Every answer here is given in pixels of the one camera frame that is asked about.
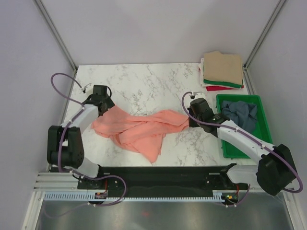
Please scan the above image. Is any salmon pink t shirt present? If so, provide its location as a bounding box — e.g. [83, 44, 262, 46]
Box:
[91, 105, 189, 163]

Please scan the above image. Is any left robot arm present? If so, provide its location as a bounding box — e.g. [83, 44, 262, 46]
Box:
[47, 85, 115, 188]

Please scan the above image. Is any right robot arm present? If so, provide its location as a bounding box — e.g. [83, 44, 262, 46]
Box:
[183, 98, 303, 196]

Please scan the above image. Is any red folded t shirt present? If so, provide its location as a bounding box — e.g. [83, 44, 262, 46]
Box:
[198, 67, 245, 92]

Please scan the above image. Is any green folded t shirt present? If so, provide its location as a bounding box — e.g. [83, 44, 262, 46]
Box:
[201, 79, 244, 89]

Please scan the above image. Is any white folded t shirt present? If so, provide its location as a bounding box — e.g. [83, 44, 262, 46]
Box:
[199, 57, 244, 89]

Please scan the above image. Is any blue grey t shirt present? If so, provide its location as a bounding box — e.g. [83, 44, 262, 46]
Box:
[221, 101, 258, 133]

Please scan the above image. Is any green plastic bin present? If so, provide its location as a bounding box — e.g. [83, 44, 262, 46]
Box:
[215, 94, 274, 160]

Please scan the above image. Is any beige folded t shirt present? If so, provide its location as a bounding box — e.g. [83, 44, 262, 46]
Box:
[203, 51, 243, 85]

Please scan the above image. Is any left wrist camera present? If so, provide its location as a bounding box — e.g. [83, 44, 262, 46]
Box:
[81, 83, 92, 93]

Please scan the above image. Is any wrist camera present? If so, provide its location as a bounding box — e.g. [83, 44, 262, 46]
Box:
[81, 83, 92, 93]
[190, 92, 205, 100]

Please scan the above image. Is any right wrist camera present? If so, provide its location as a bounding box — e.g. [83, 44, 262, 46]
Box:
[190, 92, 205, 100]

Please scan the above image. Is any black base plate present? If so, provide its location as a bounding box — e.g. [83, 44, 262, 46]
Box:
[78, 166, 248, 198]

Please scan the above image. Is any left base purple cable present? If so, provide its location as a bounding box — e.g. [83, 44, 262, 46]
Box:
[43, 174, 128, 219]

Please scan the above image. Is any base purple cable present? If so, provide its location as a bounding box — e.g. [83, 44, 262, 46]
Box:
[43, 174, 128, 219]
[220, 183, 251, 208]

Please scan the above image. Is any left aluminium frame post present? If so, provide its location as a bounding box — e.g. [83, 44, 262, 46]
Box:
[33, 0, 78, 73]

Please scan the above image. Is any aluminium frame post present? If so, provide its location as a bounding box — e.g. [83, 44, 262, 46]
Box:
[33, 0, 78, 73]
[243, 0, 287, 70]

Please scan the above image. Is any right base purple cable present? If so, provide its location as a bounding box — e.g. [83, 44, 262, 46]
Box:
[220, 183, 251, 208]

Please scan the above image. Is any aluminium extrusion rail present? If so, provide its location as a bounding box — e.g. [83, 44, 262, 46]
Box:
[34, 172, 78, 191]

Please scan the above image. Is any right aluminium frame post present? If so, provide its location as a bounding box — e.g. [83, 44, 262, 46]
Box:
[243, 0, 287, 70]

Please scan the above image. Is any white slotted cable duct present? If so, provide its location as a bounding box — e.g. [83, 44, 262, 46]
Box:
[44, 191, 238, 202]

